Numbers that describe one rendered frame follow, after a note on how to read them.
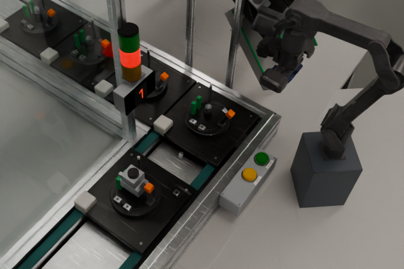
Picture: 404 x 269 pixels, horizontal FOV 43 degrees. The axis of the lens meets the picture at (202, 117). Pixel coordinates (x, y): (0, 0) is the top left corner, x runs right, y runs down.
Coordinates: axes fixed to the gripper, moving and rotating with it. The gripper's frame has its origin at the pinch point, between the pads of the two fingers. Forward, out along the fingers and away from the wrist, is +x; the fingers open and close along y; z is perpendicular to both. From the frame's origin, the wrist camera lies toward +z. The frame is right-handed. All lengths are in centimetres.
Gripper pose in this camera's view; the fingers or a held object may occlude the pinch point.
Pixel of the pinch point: (284, 77)
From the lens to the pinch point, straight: 136.0
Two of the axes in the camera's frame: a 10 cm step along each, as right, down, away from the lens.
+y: -5.8, 6.2, -5.3
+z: -8.2, -4.8, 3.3
